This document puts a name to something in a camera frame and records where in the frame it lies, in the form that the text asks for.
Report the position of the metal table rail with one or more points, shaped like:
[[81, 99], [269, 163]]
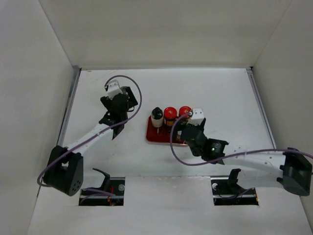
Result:
[[72, 89], [260, 106]]

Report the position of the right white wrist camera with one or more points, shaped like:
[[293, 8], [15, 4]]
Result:
[[196, 117]]

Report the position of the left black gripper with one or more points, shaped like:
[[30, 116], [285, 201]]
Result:
[[131, 101]]

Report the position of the red-lid sauce jar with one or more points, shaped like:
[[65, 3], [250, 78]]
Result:
[[169, 116], [184, 110]]

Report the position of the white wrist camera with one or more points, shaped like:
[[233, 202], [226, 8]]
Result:
[[113, 88], [196, 117]]

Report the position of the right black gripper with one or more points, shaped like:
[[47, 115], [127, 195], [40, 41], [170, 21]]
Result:
[[201, 127]]

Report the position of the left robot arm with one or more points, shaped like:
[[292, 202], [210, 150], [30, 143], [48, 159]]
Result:
[[65, 168]]

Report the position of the right metal table rail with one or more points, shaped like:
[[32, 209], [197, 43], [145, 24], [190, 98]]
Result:
[[260, 106]]

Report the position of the white bottle black cap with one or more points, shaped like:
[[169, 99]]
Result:
[[157, 117]]

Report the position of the left metal table rail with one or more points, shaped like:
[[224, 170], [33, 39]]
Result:
[[72, 89]]

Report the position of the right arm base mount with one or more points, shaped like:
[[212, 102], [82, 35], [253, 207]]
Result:
[[227, 192]]

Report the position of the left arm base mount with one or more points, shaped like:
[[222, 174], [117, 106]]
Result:
[[101, 189]]

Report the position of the white shaker grey lid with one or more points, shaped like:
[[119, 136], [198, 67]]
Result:
[[125, 90]]

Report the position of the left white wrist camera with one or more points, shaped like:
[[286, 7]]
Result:
[[113, 88]]

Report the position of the red rectangular tray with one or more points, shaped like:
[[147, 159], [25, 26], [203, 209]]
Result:
[[158, 134]]

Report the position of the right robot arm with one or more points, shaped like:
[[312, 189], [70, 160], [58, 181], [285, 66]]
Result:
[[288, 168]]

